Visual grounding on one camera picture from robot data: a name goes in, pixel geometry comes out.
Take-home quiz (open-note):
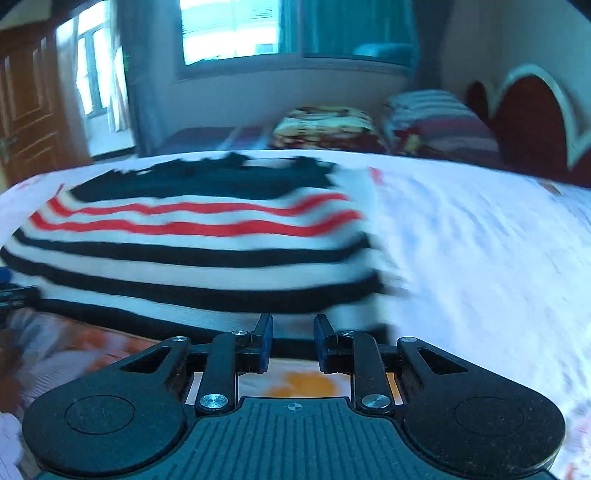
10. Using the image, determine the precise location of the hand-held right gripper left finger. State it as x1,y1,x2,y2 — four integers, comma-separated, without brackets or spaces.
108,313,274,415

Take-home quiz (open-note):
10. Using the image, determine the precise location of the red scalloped headboard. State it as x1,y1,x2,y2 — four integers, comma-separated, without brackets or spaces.
464,65,591,188

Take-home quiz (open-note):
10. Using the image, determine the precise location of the grey curtain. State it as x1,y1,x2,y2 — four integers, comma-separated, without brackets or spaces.
115,0,185,155
406,0,448,93

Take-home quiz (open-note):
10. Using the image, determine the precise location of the folded printed blanket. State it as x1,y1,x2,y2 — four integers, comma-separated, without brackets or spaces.
270,106,386,153

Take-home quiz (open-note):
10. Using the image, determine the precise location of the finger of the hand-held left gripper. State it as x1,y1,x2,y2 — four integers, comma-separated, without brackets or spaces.
0,284,41,311

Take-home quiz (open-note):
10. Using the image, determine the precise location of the white sheer curtain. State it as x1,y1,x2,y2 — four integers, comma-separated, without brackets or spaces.
108,18,131,132

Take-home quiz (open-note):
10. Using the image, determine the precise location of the floral bed sheet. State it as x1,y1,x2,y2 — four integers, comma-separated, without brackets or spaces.
0,150,591,480

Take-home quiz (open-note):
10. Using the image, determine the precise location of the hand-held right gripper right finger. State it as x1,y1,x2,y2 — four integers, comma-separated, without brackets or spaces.
314,314,472,412

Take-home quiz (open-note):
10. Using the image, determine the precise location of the striped knit sweater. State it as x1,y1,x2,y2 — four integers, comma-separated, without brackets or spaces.
0,154,404,344

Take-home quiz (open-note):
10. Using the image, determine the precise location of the striped pillow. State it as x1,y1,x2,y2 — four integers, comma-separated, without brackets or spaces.
383,90,505,168

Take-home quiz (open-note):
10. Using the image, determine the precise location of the sliding glass window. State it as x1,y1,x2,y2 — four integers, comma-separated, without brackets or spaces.
178,0,416,77

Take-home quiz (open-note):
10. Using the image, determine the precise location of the brown wooden door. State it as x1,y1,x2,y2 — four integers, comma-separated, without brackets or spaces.
0,23,90,185

